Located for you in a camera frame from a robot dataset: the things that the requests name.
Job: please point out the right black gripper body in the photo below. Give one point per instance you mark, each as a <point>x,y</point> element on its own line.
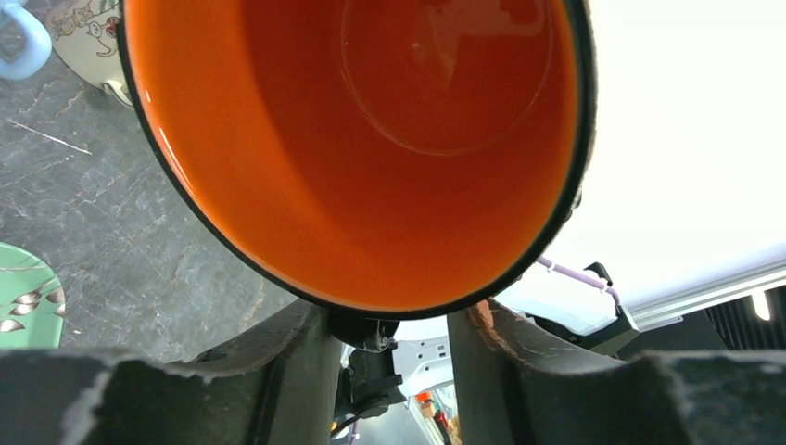
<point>368,384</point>

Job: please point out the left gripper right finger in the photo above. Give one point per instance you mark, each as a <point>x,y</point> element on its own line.
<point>518,384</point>

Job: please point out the orange mug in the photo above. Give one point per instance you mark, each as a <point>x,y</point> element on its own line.
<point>397,159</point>

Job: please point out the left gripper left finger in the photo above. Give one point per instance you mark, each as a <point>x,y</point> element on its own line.
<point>273,384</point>

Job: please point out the green floral tray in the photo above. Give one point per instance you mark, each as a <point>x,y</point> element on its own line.
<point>33,302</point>

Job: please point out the light blue ribbed mug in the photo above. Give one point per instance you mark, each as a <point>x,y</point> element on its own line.
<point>37,46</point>

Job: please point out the floral cream mug green inside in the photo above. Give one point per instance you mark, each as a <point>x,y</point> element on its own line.
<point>85,37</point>

